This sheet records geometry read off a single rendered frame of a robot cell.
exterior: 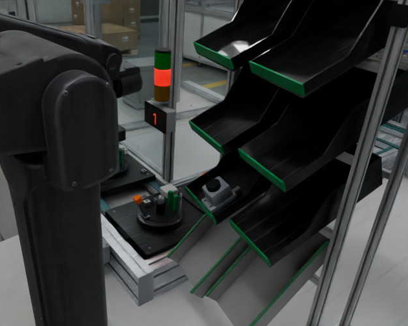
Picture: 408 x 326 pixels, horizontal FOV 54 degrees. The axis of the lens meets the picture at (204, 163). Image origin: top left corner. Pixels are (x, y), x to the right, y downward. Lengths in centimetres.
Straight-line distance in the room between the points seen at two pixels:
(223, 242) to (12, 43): 76
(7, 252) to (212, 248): 64
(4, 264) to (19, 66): 109
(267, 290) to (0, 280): 72
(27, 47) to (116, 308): 91
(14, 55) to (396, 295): 120
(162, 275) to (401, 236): 86
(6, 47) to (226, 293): 76
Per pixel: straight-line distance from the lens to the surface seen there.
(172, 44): 123
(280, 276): 88
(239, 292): 92
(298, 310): 115
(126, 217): 121
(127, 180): 138
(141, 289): 107
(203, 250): 99
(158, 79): 123
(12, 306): 117
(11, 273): 125
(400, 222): 163
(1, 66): 24
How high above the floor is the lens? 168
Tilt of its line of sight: 28 degrees down
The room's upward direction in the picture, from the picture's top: 5 degrees clockwise
